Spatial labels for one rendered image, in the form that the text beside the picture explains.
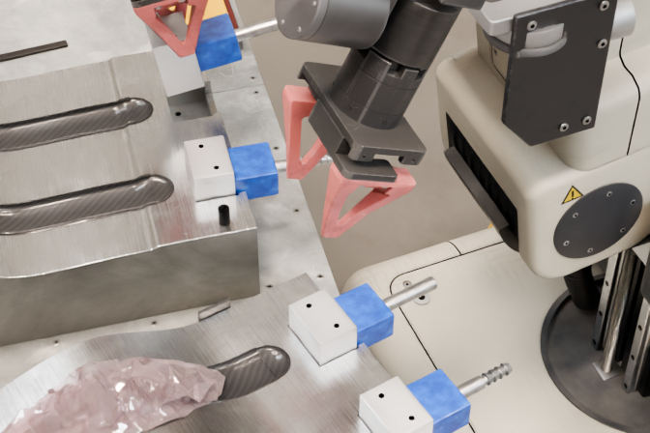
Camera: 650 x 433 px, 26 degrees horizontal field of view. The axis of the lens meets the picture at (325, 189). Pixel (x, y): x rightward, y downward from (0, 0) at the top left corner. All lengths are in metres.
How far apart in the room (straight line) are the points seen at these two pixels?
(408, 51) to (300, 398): 0.31
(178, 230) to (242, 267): 0.07
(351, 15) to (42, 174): 0.44
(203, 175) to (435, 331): 0.77
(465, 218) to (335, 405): 1.36
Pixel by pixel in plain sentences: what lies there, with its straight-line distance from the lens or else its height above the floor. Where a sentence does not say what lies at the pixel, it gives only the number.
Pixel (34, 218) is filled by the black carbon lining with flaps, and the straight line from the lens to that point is 1.26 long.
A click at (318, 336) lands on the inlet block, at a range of 1.14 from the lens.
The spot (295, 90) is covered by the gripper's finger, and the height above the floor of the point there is 1.06.
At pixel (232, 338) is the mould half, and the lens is 1.18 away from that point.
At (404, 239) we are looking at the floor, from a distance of 2.42.
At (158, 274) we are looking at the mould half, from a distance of 1.23.
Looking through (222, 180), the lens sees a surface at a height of 0.91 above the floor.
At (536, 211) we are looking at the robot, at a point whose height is 0.77.
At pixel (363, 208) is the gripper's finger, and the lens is 1.05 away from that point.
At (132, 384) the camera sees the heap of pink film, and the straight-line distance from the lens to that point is 1.08.
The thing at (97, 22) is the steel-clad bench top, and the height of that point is 0.80.
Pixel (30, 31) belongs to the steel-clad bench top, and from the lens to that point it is 1.59.
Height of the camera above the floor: 1.77
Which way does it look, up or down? 45 degrees down
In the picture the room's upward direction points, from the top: straight up
